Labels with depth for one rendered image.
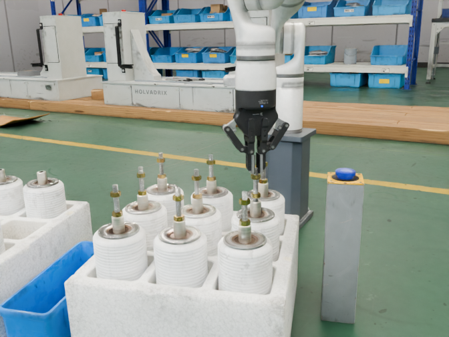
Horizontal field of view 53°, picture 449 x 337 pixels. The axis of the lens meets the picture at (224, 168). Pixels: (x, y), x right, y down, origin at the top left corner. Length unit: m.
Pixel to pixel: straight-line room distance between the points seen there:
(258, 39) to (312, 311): 0.61
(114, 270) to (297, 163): 0.76
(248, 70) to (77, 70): 3.67
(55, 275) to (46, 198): 0.20
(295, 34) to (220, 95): 1.88
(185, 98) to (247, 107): 2.58
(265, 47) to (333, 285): 0.51
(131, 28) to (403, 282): 3.11
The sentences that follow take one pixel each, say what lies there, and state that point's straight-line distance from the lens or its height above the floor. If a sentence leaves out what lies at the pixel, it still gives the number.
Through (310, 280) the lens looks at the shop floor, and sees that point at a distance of 1.19.
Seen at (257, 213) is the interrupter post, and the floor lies 0.26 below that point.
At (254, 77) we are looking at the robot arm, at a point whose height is 0.52.
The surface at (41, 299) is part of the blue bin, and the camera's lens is 1.06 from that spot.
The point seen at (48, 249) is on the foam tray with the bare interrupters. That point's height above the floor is 0.14.
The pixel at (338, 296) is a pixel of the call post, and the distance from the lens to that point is 1.02.
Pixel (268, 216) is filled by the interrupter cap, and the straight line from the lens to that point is 0.89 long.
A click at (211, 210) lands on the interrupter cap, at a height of 0.25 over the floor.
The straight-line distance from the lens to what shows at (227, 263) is 0.78.
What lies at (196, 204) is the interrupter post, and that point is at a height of 0.27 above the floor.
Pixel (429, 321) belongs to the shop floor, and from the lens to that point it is 1.11.
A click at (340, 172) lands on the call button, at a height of 0.33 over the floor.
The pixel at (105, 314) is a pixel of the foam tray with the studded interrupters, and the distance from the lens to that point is 0.87.
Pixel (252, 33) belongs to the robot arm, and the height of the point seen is 0.60.
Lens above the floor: 0.59
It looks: 16 degrees down
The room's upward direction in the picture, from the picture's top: 1 degrees counter-clockwise
